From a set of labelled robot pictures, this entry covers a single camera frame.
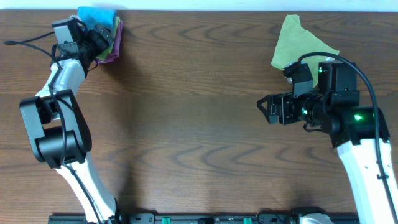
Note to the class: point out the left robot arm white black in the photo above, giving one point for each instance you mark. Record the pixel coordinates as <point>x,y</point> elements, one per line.
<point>56,128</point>

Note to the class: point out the pink folded cloth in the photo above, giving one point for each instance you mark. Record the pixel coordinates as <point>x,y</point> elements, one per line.
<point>110,54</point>

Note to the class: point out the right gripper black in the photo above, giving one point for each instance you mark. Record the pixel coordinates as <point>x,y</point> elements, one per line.
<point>285,101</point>

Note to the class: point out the green cloth unfolded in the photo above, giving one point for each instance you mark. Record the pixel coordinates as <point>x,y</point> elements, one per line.
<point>294,41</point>

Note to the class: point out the blue microfiber cloth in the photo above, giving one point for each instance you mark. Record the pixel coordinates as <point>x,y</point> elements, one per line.
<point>93,15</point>

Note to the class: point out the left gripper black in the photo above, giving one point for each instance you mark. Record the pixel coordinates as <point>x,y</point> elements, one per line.
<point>101,45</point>

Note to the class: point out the green folded cloth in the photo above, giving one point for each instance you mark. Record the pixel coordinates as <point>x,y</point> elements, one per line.
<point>110,46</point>

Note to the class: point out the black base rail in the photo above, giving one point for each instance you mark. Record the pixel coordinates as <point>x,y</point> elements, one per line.
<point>263,216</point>

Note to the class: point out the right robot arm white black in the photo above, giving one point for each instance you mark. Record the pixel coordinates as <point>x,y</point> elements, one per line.
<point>358,133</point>

